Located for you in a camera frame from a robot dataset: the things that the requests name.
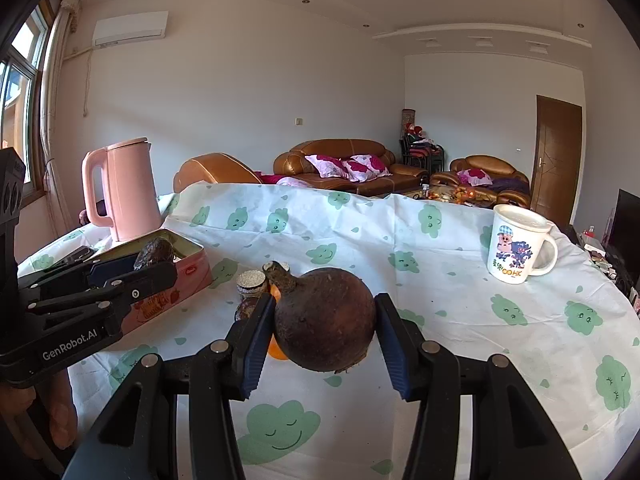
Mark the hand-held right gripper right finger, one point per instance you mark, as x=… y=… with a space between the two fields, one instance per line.
x=395 y=355

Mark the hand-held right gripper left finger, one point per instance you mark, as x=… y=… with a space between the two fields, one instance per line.
x=252 y=355

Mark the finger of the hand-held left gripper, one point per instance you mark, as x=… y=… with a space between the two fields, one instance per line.
x=150 y=280
x=112 y=270

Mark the orange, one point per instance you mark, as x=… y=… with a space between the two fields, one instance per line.
x=276 y=351

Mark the dark wrinkled fruit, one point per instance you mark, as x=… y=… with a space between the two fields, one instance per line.
x=155 y=252

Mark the pink tin box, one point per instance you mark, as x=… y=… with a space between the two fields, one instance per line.
x=192 y=272

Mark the purple cut fruit piece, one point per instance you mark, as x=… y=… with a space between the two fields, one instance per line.
x=246 y=309

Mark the round purple-brown fruit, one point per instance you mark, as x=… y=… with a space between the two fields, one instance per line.
x=325 y=320

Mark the person's left hand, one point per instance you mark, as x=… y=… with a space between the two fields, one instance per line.
x=64 y=410

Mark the cloud print tablecloth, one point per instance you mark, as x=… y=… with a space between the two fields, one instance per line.
x=450 y=335

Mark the purple cushioned stool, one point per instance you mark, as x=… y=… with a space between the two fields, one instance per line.
x=85 y=217

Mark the pink electric kettle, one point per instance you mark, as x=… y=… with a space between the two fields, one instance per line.
x=130 y=185

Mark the brown leather armchair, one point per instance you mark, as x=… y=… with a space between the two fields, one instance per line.
x=215 y=167

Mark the white cartoon mug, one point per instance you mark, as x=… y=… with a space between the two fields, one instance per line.
x=515 y=260

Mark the pink cloth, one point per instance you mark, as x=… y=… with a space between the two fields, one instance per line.
x=282 y=180

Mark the coffee table with snacks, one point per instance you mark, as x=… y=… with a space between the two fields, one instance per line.
x=445 y=194

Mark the beige curtain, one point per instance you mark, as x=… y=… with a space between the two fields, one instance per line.
x=55 y=110

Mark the floral pink pillow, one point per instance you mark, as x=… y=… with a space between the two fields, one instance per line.
x=367 y=167
x=475 y=176
x=327 y=165

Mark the stacked dark chairs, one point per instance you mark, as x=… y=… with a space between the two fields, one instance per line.
x=420 y=155

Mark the purple blanket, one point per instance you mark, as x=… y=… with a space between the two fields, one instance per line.
x=510 y=185

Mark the window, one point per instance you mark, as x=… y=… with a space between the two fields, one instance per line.
x=20 y=85

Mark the short brown leather sofa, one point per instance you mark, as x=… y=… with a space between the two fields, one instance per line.
x=487 y=162

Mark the long brown leather sofa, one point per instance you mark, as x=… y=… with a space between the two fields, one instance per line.
x=330 y=149

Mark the tall patterned tube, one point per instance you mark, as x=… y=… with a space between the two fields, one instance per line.
x=408 y=120

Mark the white air conditioner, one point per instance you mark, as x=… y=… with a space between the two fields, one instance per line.
x=130 y=27

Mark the brown wooden door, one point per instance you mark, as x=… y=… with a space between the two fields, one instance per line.
x=555 y=160

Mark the black television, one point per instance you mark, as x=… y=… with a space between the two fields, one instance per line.
x=625 y=235

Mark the white wall pipe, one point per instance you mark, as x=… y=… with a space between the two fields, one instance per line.
x=88 y=80

